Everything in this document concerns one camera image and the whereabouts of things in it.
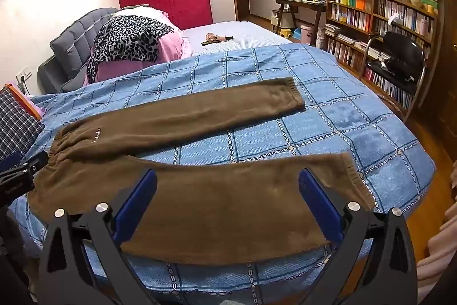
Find leopard print cloth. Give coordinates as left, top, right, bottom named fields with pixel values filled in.
left=87, top=15, right=175, bottom=84

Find pink trash bin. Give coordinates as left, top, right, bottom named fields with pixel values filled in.
left=300, top=24, right=317, bottom=45

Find brown fleece pants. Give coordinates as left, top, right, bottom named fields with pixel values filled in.
left=27, top=76, right=375, bottom=266

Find dark wooden desk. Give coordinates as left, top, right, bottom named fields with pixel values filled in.
left=273, top=0, right=327, bottom=37

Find wooden bookshelf with books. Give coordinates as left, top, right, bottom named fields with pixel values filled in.
left=323, top=0, right=440, bottom=111

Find person's pink robe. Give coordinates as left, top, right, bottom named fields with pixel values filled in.
left=416, top=162, right=457, bottom=305

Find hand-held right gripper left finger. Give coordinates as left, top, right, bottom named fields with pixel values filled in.
left=37, top=168, right=158, bottom=305

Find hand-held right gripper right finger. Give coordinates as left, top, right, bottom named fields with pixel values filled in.
left=298, top=168, right=418, bottom=305

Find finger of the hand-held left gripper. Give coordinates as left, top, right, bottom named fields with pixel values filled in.
left=0, top=151, right=49, bottom=184

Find pink quilt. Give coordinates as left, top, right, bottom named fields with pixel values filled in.
left=84, top=7, right=193, bottom=87

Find blue plaid blanket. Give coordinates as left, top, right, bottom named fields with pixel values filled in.
left=7, top=42, right=438, bottom=305

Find orange cloth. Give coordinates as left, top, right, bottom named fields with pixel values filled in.
left=5, top=83, right=43, bottom=120

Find dark plaid pillow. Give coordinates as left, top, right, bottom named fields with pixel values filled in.
left=0, top=86, right=45, bottom=163

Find light blue bedsheet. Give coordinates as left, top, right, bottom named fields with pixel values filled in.
left=181, top=21, right=294, bottom=56

